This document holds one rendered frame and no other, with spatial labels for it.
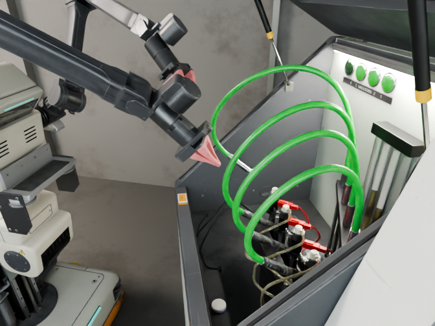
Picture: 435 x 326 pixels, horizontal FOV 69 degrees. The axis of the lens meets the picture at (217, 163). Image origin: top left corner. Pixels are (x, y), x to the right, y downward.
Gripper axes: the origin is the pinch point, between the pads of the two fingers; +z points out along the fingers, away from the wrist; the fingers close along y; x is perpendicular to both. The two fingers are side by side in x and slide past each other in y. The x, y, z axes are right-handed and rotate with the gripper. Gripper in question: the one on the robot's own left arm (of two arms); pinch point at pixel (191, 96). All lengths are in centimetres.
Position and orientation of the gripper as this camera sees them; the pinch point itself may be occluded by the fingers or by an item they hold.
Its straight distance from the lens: 93.5
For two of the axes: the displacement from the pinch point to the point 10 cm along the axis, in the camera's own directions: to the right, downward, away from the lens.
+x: -7.2, 5.3, 4.5
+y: 3.9, -2.3, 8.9
